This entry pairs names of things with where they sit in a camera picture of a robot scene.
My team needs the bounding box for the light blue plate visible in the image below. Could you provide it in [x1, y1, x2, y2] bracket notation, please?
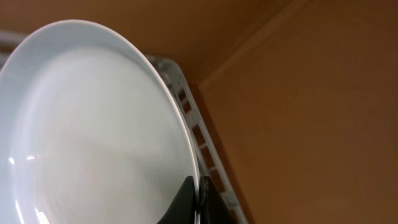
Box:
[0, 19, 200, 224]

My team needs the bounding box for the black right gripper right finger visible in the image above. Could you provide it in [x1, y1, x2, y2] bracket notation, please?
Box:
[199, 176, 237, 224]

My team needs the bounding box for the grey dishwasher rack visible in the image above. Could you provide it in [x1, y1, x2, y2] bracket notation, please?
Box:
[0, 29, 249, 224]

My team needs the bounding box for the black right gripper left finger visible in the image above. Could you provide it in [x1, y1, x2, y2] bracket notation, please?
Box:
[157, 176, 196, 224]

